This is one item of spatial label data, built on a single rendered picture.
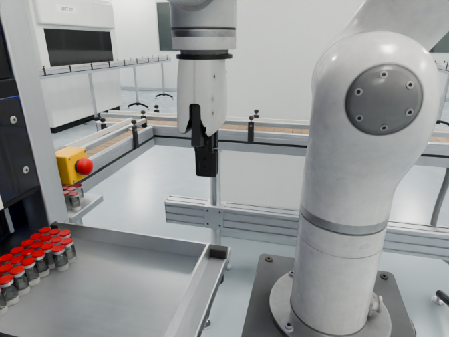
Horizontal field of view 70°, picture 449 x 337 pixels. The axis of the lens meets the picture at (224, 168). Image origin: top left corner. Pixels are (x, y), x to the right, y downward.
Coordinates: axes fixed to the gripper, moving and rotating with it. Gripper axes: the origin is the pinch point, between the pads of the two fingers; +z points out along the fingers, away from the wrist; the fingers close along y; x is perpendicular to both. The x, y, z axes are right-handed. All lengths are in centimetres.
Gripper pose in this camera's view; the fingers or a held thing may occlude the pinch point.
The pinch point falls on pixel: (206, 162)
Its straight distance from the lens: 48.3
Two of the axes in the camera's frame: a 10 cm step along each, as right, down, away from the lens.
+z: 0.0, 9.3, 3.7
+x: 9.8, 0.8, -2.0
